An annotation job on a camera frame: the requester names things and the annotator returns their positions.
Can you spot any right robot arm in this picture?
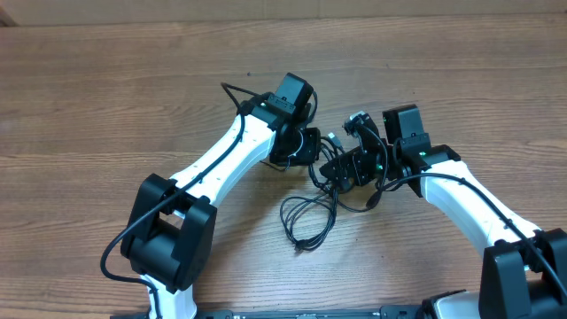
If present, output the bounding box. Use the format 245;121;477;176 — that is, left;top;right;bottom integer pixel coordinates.
320;105;566;319

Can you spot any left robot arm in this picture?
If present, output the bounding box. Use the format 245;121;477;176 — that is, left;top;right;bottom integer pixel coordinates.
120;74;317;318

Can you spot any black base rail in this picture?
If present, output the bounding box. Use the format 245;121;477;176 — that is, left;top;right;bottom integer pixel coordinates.
110;290;484;319

